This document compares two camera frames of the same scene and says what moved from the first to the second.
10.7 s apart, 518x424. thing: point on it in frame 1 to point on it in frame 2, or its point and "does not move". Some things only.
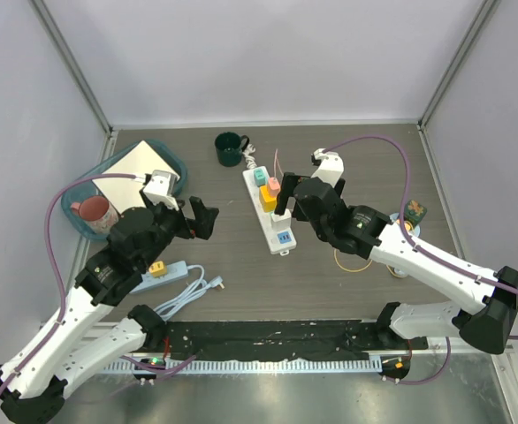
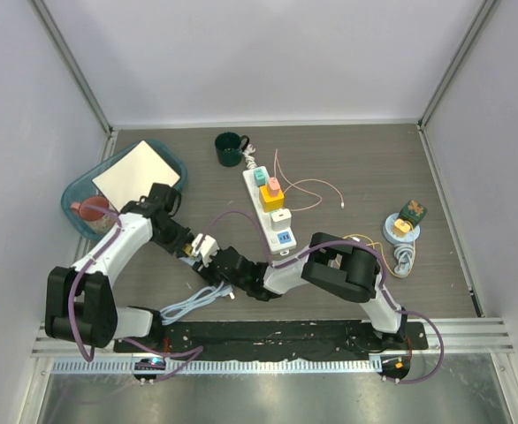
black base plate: [316, 340] does not move
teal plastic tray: [170, 156] does not move
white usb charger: [279, 223] does not move
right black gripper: [290, 179] to [209, 272]
